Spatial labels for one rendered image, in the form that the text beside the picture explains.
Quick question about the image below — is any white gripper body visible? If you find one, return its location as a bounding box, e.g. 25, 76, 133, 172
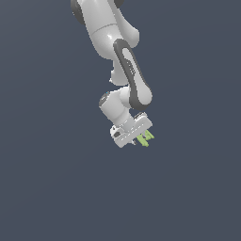
109, 111, 153, 149

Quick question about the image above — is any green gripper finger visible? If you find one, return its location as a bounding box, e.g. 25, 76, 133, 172
137, 135, 150, 148
144, 130, 155, 141

